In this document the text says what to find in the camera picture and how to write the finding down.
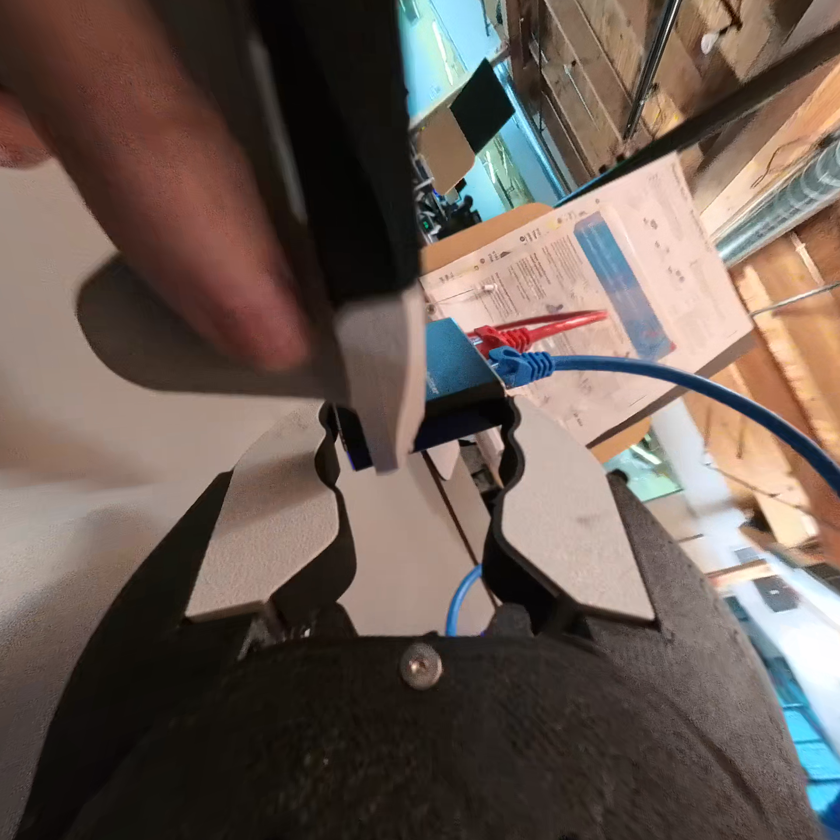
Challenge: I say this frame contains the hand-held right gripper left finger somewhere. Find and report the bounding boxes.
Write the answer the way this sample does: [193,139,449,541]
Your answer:
[185,402,360,623]

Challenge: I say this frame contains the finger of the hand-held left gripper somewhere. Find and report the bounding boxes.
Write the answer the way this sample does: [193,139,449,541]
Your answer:
[333,284,429,475]

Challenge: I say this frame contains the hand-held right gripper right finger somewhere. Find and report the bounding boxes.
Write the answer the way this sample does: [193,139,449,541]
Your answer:
[481,395,658,623]

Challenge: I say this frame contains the dark metal network splitter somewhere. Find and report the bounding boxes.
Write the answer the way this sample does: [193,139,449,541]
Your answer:
[335,318,513,472]

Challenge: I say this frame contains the red network cable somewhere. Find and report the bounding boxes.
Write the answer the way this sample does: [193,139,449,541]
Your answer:
[467,310,608,358]

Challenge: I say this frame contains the blue network cable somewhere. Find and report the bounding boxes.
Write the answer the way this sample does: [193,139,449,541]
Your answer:
[446,346,840,637]

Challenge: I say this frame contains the grey desk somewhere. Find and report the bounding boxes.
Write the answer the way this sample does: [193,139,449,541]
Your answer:
[0,157,506,723]

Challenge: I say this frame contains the person's left hand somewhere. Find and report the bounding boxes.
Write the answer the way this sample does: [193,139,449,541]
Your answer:
[0,0,311,372]

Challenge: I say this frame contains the tan rounded panel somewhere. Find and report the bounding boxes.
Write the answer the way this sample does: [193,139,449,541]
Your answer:
[416,108,476,194]

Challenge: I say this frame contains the black monitor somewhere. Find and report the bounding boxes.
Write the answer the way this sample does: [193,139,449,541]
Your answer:
[449,58,517,156]

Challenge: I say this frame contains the wooden document stand board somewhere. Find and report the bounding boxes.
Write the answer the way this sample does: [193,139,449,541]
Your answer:
[420,202,654,463]

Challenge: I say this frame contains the printed instruction sheet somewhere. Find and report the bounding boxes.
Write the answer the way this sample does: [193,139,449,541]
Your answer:
[420,154,756,447]

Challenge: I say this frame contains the metal pole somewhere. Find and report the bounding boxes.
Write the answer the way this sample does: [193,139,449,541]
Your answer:
[622,0,683,140]

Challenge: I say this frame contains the wire page holder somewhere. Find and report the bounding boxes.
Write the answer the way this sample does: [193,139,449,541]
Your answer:
[430,282,500,309]

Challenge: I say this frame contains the silver ventilation duct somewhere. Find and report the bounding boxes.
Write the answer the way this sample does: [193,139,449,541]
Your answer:
[712,134,840,266]

